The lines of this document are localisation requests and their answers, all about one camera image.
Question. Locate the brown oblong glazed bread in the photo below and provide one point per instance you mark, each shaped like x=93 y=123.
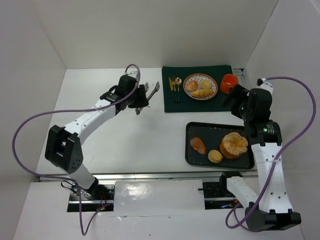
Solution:
x=197 y=144

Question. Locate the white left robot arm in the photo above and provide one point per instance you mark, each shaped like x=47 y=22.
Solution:
x=64 y=143

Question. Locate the gold fork green handle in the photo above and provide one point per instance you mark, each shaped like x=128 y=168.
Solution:
x=174 y=88

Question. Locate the floral patterned ceramic plate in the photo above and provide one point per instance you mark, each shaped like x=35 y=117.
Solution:
x=199 y=77

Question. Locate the black baking tray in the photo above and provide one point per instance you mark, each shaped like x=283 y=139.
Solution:
x=211 y=134

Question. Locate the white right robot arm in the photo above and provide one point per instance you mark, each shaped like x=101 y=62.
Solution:
x=271 y=209

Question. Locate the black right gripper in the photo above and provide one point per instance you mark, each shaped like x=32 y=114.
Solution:
x=235 y=93

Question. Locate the large sugared ring bread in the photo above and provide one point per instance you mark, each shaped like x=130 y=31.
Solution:
x=233 y=145

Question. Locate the orange mug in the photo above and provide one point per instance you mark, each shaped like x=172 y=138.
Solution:
x=228 y=82

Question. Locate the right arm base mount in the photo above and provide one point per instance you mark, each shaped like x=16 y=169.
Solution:
x=215 y=193

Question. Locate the metal tongs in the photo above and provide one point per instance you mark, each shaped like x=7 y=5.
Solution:
x=150 y=96

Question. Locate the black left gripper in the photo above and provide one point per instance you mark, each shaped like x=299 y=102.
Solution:
x=142 y=96

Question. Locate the small pale round bun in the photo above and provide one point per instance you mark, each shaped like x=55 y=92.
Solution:
x=206 y=84

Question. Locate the small flat round bun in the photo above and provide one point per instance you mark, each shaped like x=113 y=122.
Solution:
x=214 y=156

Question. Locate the glazed round sesame bun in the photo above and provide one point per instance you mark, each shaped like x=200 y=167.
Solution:
x=192 y=86

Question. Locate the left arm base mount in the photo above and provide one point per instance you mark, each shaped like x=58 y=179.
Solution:
x=102 y=200

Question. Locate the aluminium rail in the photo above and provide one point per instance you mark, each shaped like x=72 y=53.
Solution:
x=206 y=175

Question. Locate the dark green cloth placemat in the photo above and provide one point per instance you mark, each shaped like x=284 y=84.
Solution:
x=188 y=104

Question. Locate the gold knife green handle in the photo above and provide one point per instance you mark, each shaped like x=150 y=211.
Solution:
x=172 y=90

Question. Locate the striped croissant bread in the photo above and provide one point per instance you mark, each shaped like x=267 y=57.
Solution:
x=202 y=93

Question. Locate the gold spoon green handle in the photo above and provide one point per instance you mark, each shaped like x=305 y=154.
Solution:
x=178 y=82

